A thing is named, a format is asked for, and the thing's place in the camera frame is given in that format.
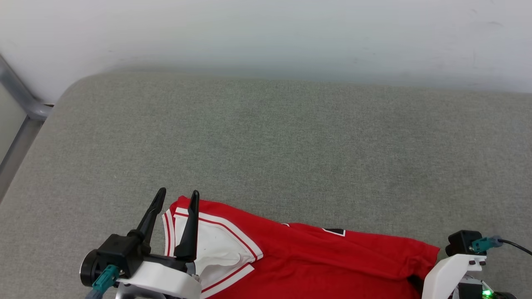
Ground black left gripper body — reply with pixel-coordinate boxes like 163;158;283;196
143;253;197;273

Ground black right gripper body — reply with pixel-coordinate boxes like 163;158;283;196
455;276;518;299

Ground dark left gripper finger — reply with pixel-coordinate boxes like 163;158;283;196
128;187;167;246
173;190;200;263

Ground red and white jersey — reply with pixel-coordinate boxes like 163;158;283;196
162;196;440;299

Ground teal right camera connector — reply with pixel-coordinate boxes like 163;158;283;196
471;235;503;254

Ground teal camera connector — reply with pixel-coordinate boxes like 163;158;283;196
471;235;503;254
85;265;121;299

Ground teal left camera connector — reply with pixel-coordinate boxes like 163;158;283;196
85;265;121;299

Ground black right camera cable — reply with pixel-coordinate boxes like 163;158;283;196
498;238;532;256

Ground grey metal frame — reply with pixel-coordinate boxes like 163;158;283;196
0;54;54;204

